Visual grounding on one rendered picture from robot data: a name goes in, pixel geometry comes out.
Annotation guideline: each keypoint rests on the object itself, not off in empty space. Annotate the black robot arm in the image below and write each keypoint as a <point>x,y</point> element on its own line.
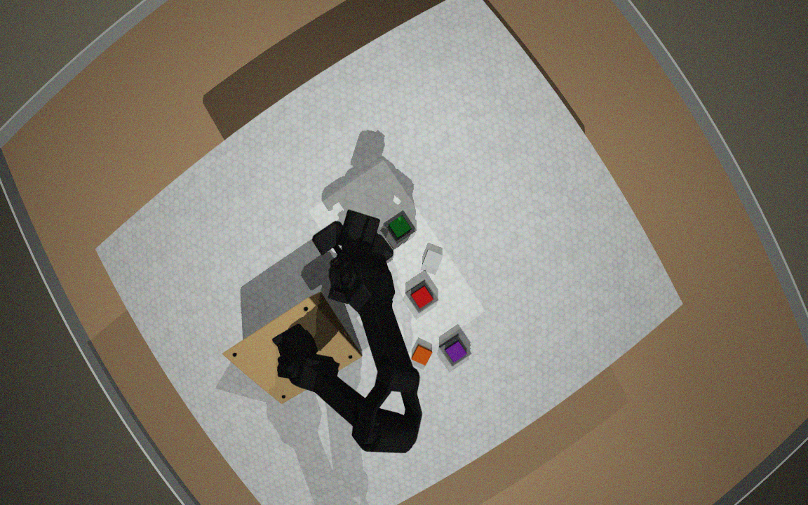
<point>361,278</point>

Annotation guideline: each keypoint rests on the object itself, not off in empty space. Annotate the green button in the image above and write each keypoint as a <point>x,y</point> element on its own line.
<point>399,226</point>

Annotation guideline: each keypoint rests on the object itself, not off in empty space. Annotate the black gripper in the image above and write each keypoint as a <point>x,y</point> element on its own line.
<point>328,238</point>

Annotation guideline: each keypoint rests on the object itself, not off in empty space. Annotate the red button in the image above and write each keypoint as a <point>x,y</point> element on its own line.
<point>421,296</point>

